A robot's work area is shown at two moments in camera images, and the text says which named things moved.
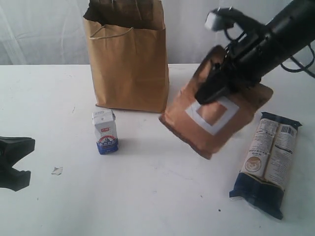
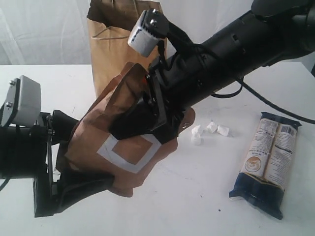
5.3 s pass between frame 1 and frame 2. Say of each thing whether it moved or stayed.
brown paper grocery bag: stayed
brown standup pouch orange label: moved
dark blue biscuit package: stayed
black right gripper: moved
